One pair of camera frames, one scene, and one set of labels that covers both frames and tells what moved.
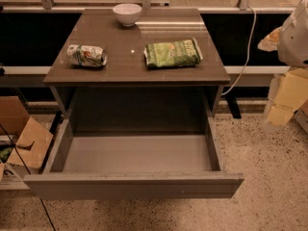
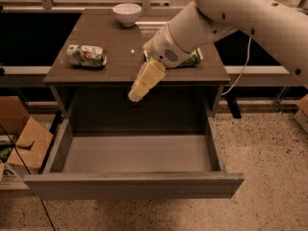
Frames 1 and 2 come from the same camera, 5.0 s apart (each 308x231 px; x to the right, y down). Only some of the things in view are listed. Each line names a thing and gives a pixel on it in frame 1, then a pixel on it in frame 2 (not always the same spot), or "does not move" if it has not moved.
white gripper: x=295 y=42 → x=163 y=48
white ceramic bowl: x=127 y=13 does not move
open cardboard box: x=24 y=142 does not move
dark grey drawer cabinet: x=124 y=96 does not move
